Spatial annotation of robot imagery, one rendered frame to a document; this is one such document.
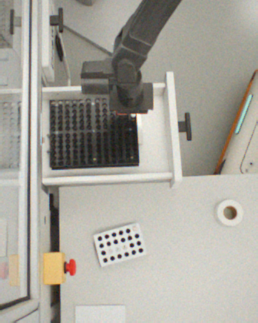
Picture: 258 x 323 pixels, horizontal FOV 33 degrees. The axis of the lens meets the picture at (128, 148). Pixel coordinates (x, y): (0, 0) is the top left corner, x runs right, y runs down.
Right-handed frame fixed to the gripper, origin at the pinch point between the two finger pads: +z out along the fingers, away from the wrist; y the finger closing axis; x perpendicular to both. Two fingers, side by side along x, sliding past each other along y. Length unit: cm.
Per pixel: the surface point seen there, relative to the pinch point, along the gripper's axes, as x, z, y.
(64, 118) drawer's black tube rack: -1.0, 1.7, -17.7
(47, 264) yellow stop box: -37.1, 1.0, -19.9
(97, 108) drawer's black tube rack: 1.6, 2.5, -9.2
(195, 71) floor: 56, 95, 25
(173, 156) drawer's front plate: -11.6, 1.6, 9.8
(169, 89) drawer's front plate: 5.8, 1.2, 9.1
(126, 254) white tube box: -34.0, 17.4, -2.9
